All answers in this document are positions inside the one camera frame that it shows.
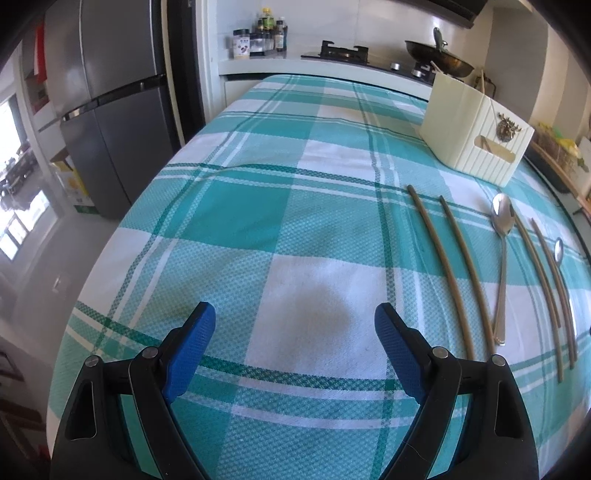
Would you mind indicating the yellow cap sauce bottle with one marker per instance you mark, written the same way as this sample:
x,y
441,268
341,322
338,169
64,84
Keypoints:
x,y
265,21

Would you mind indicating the black range hood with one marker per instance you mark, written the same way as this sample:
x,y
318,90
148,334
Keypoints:
x,y
457,9

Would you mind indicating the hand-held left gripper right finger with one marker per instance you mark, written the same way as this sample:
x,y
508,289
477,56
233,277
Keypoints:
x,y
399,350

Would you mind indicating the small steel spoon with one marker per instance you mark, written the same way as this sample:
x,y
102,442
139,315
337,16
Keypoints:
x,y
558,253

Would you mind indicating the brown chopstick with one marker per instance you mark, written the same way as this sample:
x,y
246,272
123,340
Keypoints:
x,y
473,277
435,68
445,267
561,296
545,287
481,81

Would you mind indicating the large steel spoon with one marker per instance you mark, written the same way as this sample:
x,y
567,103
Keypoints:
x,y
502,214

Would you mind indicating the white lid spice jar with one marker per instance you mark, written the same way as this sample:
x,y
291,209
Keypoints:
x,y
241,44

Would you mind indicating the dark frying pan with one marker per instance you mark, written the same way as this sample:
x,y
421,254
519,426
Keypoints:
x,y
443,62

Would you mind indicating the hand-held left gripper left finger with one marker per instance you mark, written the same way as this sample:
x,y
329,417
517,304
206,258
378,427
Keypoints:
x,y
189,350

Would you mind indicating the teal plaid tablecloth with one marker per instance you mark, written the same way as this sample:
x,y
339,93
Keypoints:
x,y
277,207

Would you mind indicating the dark sauce bottle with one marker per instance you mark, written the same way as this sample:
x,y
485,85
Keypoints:
x,y
280,33

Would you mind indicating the white ribbed utensil holder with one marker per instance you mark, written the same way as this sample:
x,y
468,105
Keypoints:
x,y
461,115

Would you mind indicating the yellow cardboard box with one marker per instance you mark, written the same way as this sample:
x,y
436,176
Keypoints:
x,y
74,184

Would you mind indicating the black gas stove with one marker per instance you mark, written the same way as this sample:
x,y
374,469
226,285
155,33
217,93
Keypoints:
x,y
341,53

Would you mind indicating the grey refrigerator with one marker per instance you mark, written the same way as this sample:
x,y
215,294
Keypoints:
x,y
115,138

